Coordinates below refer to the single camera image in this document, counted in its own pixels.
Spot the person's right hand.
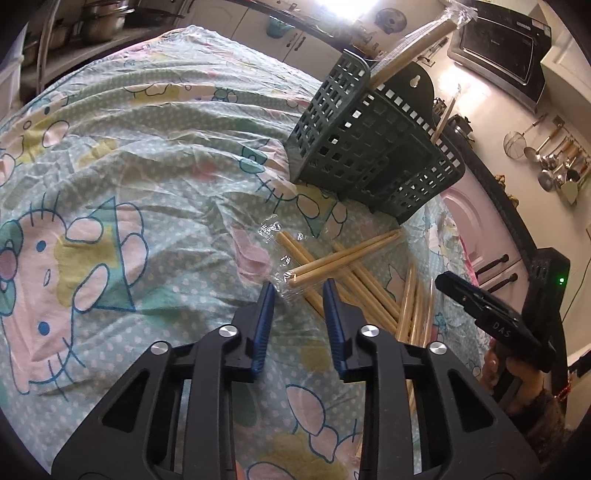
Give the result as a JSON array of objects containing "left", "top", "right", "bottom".
[{"left": 481, "top": 347, "right": 561, "bottom": 416}]

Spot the black range hood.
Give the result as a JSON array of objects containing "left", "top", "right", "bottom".
[{"left": 445, "top": 0, "right": 553, "bottom": 115}]

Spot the person's right forearm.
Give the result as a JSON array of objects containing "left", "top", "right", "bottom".
[{"left": 517, "top": 392, "right": 570, "bottom": 469}]

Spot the green plastic utensil basket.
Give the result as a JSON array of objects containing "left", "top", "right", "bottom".
[{"left": 283, "top": 48, "right": 466, "bottom": 227}]

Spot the white upper cabinet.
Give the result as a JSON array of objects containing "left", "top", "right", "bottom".
[{"left": 539, "top": 0, "right": 591, "bottom": 114}]

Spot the row of hanging kitchen utensils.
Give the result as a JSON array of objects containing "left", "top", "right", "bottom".
[{"left": 502, "top": 113, "right": 589, "bottom": 206}]

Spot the cartoon printed tablecloth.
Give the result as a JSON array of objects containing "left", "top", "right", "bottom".
[{"left": 0, "top": 23, "right": 476, "bottom": 480}]

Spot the metal kitchen shelf rack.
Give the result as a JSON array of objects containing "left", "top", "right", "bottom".
[{"left": 18, "top": 0, "right": 195, "bottom": 93}]

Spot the bamboo chopsticks pair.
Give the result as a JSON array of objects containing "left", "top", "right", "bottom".
[
  {"left": 270, "top": 230, "right": 402, "bottom": 301},
  {"left": 414, "top": 277, "right": 437, "bottom": 349},
  {"left": 430, "top": 84, "right": 462, "bottom": 141},
  {"left": 259, "top": 222, "right": 400, "bottom": 335},
  {"left": 367, "top": 0, "right": 479, "bottom": 90},
  {"left": 399, "top": 263, "right": 419, "bottom": 344},
  {"left": 330, "top": 242, "right": 409, "bottom": 324}
]

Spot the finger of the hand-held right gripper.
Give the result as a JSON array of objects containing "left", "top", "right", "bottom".
[{"left": 435, "top": 271, "right": 498, "bottom": 326}]

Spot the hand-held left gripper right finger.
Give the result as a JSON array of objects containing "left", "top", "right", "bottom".
[{"left": 322, "top": 278, "right": 541, "bottom": 480}]

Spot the round wall-mounted fixture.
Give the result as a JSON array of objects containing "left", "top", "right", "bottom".
[{"left": 375, "top": 8, "right": 407, "bottom": 35}]

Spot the blue hanging waste bin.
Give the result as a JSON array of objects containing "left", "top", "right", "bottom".
[{"left": 265, "top": 16, "right": 294, "bottom": 40}]

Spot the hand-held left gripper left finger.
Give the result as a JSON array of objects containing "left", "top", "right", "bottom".
[{"left": 50, "top": 281, "right": 278, "bottom": 480}]

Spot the stainless steel pot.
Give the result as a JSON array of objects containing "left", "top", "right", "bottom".
[{"left": 79, "top": 1, "right": 131, "bottom": 43}]

